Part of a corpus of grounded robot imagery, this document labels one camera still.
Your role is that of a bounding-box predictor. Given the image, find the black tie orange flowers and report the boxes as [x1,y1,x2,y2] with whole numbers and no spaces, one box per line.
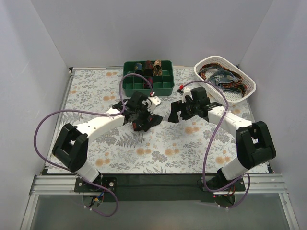
[131,115,164,132]

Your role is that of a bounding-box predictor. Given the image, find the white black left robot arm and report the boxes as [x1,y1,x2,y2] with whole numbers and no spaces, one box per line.
[52,92,163,192]

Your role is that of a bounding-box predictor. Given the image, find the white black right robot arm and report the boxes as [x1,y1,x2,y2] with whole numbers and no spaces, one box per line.
[168,86,276,191]

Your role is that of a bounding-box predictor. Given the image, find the tangled ties in basket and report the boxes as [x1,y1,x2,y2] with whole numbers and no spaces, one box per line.
[198,63,247,97]

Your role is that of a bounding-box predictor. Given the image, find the red navy striped rolled tie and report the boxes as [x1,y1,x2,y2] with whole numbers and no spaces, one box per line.
[143,76,154,89]

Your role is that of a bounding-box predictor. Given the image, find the green compartment organizer tray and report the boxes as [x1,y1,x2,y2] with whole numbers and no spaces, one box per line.
[122,60,175,97]

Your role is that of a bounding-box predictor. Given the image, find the dark red rolled tie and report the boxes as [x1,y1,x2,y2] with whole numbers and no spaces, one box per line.
[143,60,153,76]

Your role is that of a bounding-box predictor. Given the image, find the floral patterned table mat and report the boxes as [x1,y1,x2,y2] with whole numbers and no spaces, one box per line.
[60,69,236,174]

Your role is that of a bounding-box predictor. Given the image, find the navy patterned rolled tie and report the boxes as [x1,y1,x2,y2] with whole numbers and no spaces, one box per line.
[134,62,143,76]

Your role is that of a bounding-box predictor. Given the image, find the gold patterned rolled tie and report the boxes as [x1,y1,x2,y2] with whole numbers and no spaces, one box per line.
[153,60,163,76]

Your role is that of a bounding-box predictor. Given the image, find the white perforated plastic basket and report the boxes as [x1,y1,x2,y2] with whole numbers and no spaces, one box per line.
[194,56,256,106]

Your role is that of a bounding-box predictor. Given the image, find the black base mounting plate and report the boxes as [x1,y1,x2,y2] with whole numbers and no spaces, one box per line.
[74,174,246,203]

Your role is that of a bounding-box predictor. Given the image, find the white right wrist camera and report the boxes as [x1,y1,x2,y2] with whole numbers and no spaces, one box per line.
[177,85,192,103]

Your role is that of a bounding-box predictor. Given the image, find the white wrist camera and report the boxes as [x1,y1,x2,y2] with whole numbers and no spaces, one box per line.
[142,92,162,114]
[177,85,192,103]

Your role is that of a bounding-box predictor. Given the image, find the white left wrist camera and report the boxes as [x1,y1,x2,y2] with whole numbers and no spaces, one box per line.
[142,92,162,114]

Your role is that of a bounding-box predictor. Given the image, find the aluminium front frame rail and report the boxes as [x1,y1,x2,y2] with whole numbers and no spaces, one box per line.
[21,173,299,230]

